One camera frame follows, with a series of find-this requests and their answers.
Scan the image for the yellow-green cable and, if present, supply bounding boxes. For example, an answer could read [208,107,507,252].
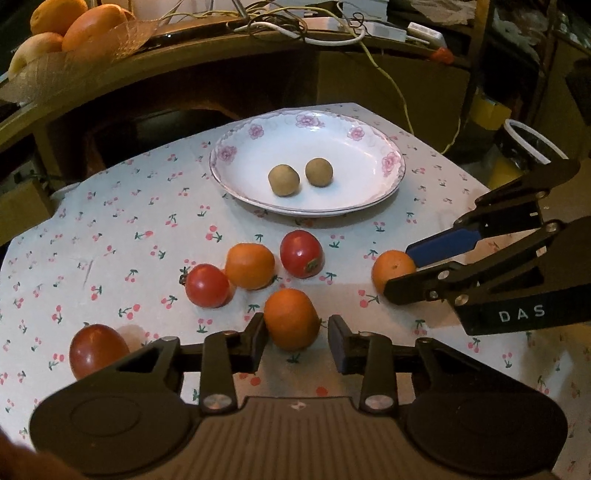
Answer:
[360,41,462,156]

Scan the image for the large orange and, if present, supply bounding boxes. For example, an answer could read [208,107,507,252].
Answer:
[61,7,127,52]
[30,0,88,37]

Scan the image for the thick white cable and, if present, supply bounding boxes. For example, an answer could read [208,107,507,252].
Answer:
[233,21,366,46]

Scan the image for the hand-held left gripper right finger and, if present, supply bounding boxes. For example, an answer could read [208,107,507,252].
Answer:
[327,315,467,414]

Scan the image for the small orange tangerine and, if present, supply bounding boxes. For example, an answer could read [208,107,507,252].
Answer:
[372,250,417,295]
[225,243,276,291]
[264,288,321,352]

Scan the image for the white power strip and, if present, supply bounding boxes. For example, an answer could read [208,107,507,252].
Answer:
[305,17,408,40]

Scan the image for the large dark red tomato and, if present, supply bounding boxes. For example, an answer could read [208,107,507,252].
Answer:
[69,324,131,380]

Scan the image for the yellow trash bin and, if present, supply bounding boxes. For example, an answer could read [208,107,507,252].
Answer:
[488,119,573,191]

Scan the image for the glass fruit bowl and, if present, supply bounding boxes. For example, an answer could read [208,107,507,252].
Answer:
[0,18,154,104]

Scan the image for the small red tomato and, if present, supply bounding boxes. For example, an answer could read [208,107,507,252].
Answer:
[280,230,324,279]
[185,263,233,308]

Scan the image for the curved wooden desk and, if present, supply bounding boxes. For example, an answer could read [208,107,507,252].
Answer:
[0,25,476,250]

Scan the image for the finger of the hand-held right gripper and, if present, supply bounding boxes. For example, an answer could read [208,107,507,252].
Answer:
[405,159,581,269]
[385,220,565,306]

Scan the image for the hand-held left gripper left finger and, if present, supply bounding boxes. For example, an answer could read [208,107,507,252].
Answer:
[115,313,269,414]

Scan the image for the pale yellow apple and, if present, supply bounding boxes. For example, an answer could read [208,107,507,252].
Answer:
[8,32,64,77]

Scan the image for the cherry print white tablecloth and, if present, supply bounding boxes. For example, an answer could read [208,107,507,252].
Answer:
[0,102,591,462]

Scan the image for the floral rim white plate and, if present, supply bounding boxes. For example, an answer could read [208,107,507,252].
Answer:
[209,110,406,217]

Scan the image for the white power adapter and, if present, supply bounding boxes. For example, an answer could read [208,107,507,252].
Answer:
[406,22,448,49]

